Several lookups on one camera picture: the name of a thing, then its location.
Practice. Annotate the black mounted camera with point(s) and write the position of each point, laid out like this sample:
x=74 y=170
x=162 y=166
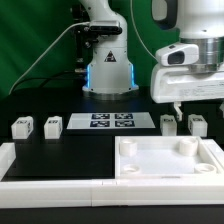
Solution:
x=105 y=27

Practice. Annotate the white U-shaped fence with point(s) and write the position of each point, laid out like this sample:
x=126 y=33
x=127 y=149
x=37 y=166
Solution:
x=202 y=189

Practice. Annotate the white marker sheet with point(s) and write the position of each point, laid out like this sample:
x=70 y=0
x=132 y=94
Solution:
x=99 y=121

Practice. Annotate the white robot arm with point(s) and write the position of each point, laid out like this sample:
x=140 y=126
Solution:
x=110 y=74

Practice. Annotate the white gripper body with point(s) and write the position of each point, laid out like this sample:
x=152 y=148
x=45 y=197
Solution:
x=179 y=84

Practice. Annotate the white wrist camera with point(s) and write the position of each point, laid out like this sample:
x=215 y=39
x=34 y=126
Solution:
x=178 y=54

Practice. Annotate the white square table top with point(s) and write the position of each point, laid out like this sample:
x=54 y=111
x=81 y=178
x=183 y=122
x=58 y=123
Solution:
x=148 y=157

